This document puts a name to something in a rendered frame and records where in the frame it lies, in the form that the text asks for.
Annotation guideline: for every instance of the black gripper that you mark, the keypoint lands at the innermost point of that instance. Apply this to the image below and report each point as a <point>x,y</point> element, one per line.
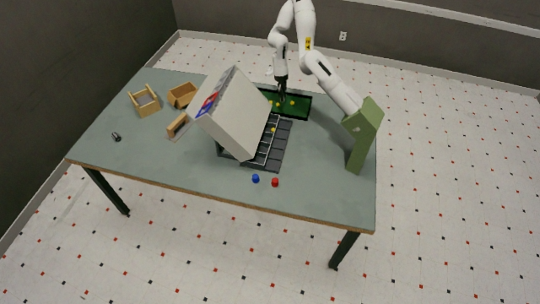
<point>281,86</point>

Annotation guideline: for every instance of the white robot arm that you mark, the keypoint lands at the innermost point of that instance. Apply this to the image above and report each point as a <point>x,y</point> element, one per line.
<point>310,60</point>

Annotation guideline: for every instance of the tan cardboard box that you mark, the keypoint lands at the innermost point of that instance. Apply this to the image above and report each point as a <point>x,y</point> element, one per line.
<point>142,98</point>

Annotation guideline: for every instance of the open brown cardboard box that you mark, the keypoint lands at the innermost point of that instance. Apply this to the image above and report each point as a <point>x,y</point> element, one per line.
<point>179,91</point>

